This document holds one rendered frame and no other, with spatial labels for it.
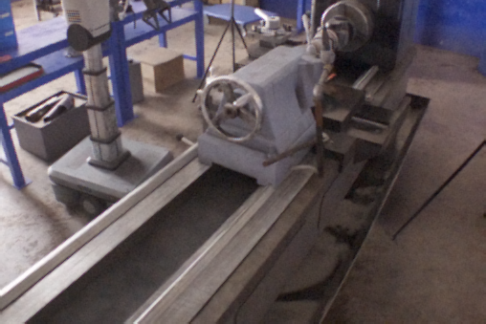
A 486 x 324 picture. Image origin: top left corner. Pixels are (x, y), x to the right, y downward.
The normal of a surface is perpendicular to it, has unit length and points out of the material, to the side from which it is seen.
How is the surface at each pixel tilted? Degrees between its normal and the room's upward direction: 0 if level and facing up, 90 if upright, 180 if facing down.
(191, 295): 0
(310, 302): 0
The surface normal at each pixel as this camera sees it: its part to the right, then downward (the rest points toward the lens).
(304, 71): 0.21, 0.29
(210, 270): 0.00, -0.88
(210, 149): -0.54, 0.41
